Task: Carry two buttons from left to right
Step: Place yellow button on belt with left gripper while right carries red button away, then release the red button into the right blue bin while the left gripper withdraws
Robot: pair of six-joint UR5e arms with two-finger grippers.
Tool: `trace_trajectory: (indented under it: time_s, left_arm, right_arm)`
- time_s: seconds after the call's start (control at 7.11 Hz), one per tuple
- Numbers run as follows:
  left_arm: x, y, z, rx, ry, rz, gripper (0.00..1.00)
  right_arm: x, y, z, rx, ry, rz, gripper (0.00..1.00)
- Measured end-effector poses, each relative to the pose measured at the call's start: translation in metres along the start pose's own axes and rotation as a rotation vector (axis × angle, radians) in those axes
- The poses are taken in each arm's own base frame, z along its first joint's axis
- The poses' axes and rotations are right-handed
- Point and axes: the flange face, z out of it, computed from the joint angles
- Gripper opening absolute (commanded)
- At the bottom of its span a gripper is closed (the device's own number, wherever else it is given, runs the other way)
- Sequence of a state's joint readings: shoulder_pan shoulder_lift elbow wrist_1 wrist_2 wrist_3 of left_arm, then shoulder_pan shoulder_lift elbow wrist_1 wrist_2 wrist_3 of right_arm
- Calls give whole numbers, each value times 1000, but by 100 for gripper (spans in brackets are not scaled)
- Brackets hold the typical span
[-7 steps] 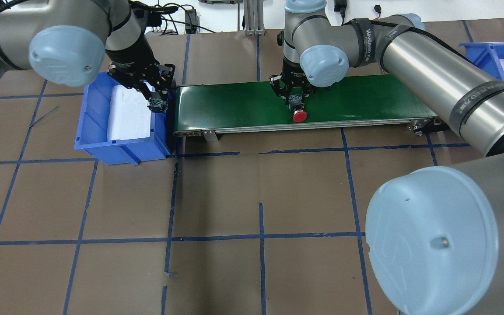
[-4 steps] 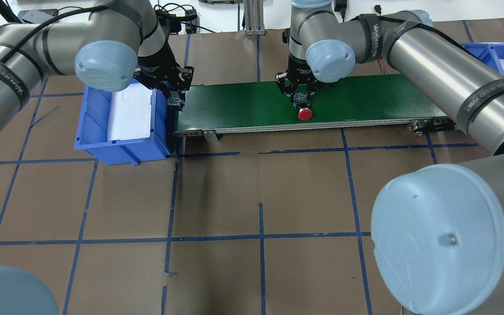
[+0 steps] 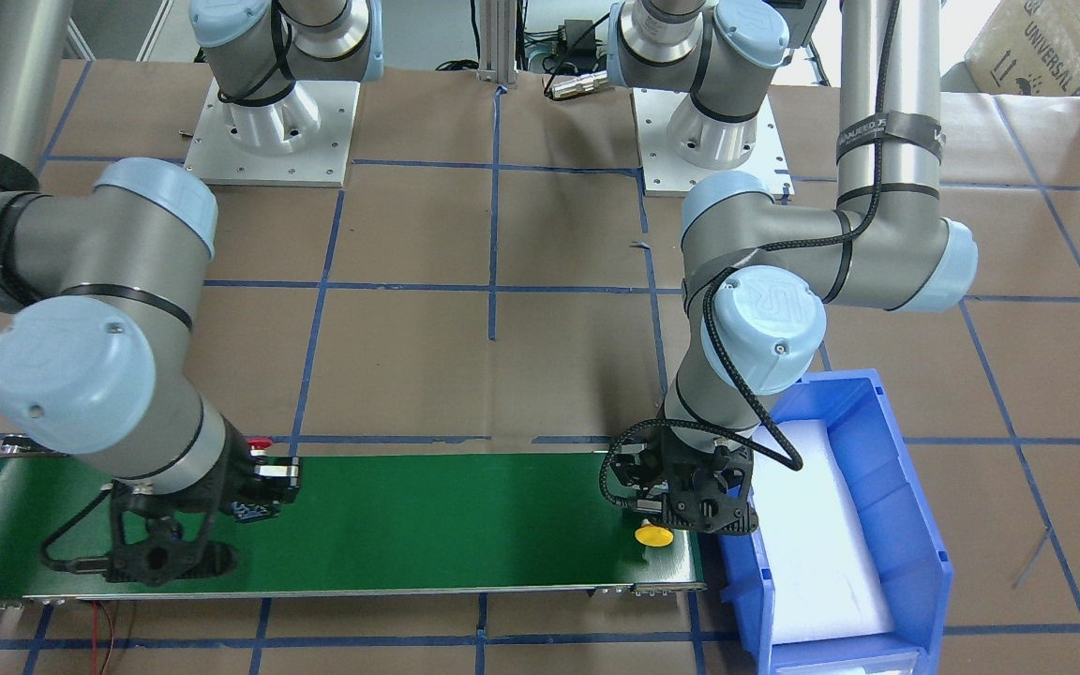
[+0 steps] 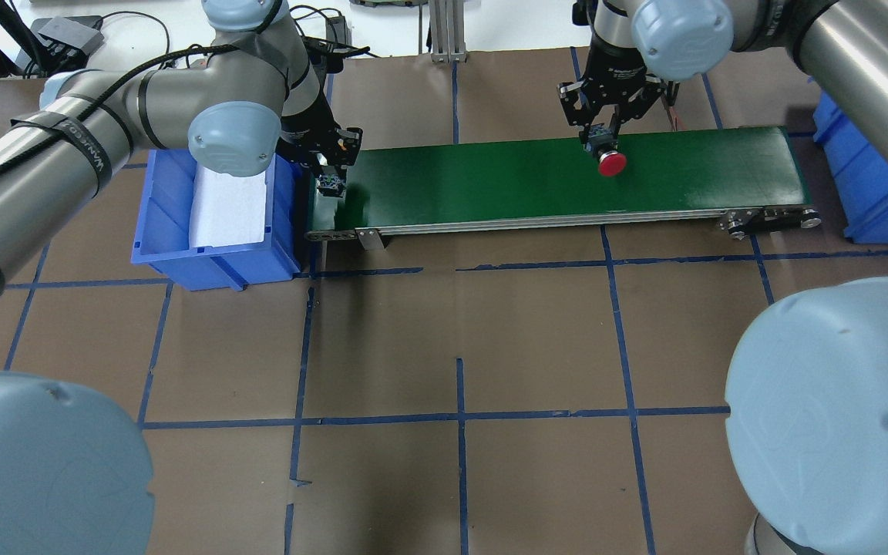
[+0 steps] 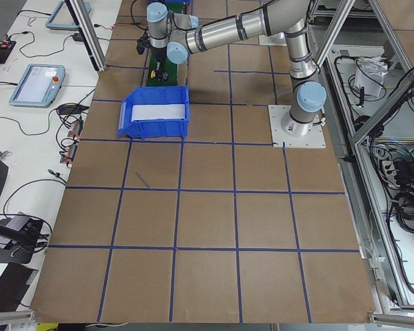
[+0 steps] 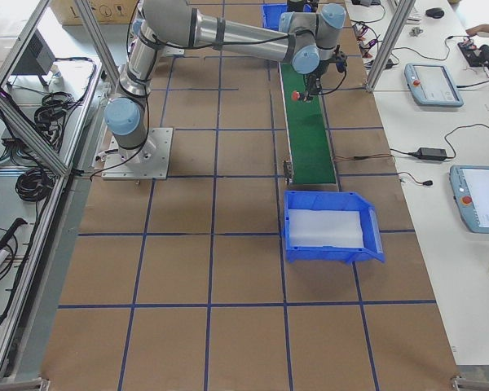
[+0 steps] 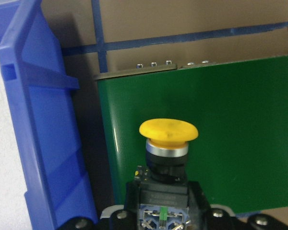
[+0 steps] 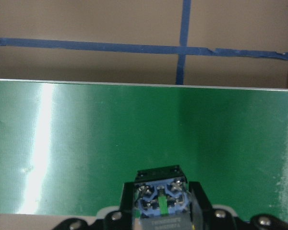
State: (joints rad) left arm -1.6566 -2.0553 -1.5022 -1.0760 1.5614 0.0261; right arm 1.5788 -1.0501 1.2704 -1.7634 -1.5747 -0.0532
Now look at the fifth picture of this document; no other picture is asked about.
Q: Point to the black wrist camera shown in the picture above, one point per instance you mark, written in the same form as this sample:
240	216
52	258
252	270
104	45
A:
142	44

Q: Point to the white crumpled bag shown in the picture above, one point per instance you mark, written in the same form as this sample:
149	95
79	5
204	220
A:
369	75

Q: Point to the left blue plastic bin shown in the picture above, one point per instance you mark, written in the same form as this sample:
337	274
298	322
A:
154	128

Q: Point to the far teach pendant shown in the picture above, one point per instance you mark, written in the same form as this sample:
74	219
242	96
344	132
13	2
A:
61	19

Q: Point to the green conveyor belt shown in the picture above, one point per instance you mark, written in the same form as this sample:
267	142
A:
172	70

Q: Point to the white foam bin liner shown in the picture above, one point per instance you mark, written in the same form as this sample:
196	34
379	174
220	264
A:
154	112

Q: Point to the yellow push button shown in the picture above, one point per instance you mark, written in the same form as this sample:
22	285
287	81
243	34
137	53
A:
159	75

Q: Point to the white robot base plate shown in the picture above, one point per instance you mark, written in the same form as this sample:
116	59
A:
287	133

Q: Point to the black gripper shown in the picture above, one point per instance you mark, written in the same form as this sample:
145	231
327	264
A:
157	55

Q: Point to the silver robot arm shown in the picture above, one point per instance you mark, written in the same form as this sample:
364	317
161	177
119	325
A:
174	37

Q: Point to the near teach pendant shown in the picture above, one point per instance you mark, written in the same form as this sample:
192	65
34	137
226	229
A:
38	86

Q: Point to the aluminium frame post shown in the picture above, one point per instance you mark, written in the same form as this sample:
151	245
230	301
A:
81	18

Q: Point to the teach pendant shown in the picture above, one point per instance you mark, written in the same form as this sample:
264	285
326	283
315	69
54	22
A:
38	86
61	19

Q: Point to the black monitor stand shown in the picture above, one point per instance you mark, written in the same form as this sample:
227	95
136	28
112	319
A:
18	238

